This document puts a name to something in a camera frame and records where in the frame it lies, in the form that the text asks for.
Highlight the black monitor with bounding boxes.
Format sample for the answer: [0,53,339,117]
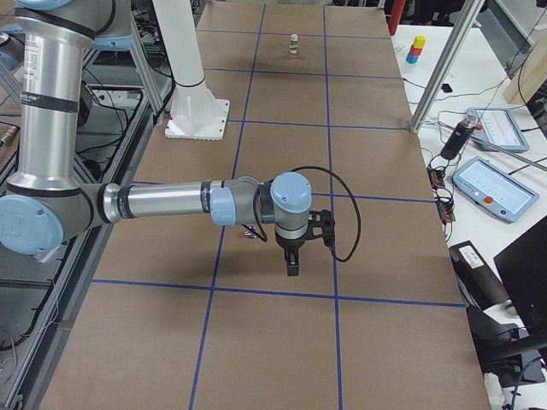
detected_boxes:
[494,217,546,331]

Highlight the near teach pendant tablet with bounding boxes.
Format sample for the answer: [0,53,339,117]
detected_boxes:
[452,156,540,223]

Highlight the black water bottle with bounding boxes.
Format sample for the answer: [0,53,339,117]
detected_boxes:
[440,113,479,161]

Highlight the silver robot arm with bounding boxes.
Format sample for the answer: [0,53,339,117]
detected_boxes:
[1,1,312,276]

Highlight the aluminium frame post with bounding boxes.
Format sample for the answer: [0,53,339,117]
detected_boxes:
[409,0,484,134]

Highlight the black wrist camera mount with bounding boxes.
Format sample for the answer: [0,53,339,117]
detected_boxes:
[304,209,335,250]

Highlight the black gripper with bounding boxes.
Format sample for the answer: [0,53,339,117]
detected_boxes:
[276,237,306,277]

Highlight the far teach pendant tablet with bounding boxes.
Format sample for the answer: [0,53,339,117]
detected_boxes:
[467,108,529,153]

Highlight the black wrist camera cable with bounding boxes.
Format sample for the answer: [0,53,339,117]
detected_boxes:
[252,166,362,263]

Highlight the orange black electronics board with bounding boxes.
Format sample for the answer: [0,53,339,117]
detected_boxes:
[426,167,456,225]

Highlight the stacked coloured toy blocks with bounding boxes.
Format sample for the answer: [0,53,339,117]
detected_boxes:
[405,35,426,64]

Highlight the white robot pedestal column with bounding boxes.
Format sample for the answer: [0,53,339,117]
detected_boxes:
[153,0,230,141]

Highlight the teach pendant tablet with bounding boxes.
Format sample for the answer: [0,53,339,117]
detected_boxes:
[452,156,540,223]
[467,108,529,153]

